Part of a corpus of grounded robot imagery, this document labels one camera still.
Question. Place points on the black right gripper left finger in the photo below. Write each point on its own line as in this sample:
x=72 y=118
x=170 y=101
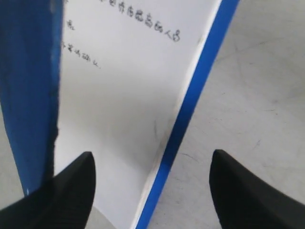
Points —
x=64 y=202

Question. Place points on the blue ring binder notebook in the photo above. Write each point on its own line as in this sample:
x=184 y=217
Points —
x=118 y=78

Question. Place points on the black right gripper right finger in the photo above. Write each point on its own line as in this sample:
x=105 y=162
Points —
x=244 y=201

